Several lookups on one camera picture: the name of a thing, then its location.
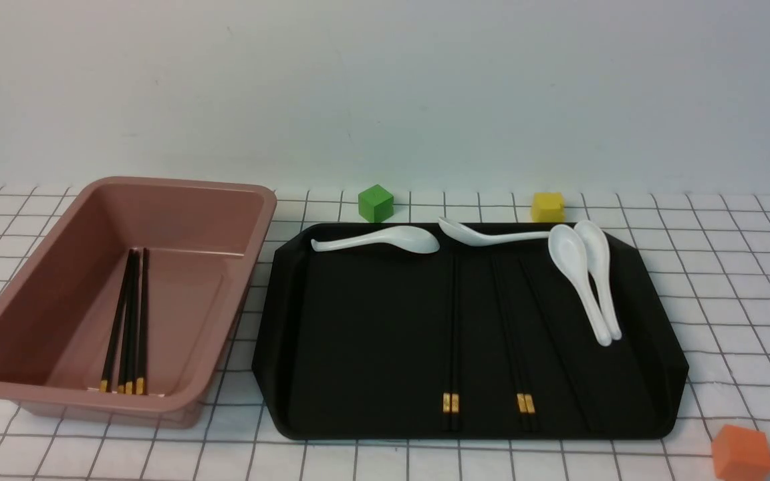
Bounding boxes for black plastic tray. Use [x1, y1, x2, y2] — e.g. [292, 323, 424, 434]
[253, 222, 688, 440]

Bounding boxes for green foam cube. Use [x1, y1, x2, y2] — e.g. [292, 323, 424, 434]
[358, 184, 394, 223]

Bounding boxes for black chopstick in bin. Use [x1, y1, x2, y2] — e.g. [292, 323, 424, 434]
[99, 249, 138, 393]
[117, 249, 140, 395]
[134, 247, 150, 395]

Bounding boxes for yellow foam cube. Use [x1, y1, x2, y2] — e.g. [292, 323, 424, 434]
[531, 192, 565, 223]

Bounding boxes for white ceramic spoon far right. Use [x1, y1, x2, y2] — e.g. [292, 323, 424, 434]
[574, 220, 622, 341]

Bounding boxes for black chopstick in bin right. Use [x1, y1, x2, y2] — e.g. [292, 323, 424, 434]
[134, 247, 150, 395]

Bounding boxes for white ceramic spoon near right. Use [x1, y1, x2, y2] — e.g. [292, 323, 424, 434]
[548, 224, 612, 347]

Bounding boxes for black chopstick in bin middle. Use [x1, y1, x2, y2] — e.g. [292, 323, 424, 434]
[117, 249, 140, 395]

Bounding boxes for white ceramic spoon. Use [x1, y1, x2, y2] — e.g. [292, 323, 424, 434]
[438, 217, 549, 247]
[548, 224, 612, 347]
[309, 226, 440, 255]
[574, 220, 622, 341]

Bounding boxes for orange foam cube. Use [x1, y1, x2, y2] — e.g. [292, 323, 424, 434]
[711, 424, 770, 480]

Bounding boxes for white ceramic spoon far left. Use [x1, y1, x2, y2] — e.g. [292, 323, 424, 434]
[309, 226, 440, 255]

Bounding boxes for black chopstick gold band left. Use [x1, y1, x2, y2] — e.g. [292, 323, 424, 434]
[442, 255, 455, 432]

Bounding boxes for black chopstick gold band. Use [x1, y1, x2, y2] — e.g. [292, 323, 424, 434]
[442, 255, 455, 432]
[490, 259, 531, 433]
[498, 260, 539, 434]
[450, 255, 461, 432]

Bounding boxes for white ceramic spoon centre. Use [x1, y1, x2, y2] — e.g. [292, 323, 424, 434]
[438, 217, 549, 247]

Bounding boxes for black chopstick in bin left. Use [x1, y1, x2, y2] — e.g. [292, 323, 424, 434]
[99, 249, 138, 393]

